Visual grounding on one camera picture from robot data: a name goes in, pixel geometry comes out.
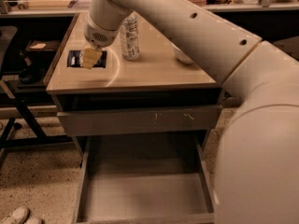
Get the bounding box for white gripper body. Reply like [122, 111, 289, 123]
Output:
[83, 15, 119, 48]

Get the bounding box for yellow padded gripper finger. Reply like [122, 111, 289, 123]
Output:
[81, 45, 102, 69]

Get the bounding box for dark blue rxbar wrapper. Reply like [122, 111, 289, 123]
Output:
[67, 50, 107, 68]

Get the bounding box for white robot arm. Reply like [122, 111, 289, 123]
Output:
[84, 0, 299, 224]

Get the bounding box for grey drawer cabinet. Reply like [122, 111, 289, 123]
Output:
[42, 8, 228, 170]

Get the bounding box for grey upper drawer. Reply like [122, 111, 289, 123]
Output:
[58, 105, 222, 136]

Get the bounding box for open middle drawer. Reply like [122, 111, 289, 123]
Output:
[72, 132, 214, 224]

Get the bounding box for clear plastic water bottle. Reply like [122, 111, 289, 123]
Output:
[120, 13, 140, 61]

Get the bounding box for brown box on shelf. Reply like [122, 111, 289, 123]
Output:
[25, 40, 60, 52]

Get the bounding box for black bag under desk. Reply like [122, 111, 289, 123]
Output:
[19, 51, 42, 84]

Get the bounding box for white ceramic bowl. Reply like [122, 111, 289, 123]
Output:
[172, 44, 193, 64]

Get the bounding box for white shoe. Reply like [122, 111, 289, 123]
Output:
[0, 206, 30, 224]
[24, 217, 43, 224]

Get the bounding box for black chair frame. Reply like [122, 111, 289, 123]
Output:
[0, 26, 76, 170]

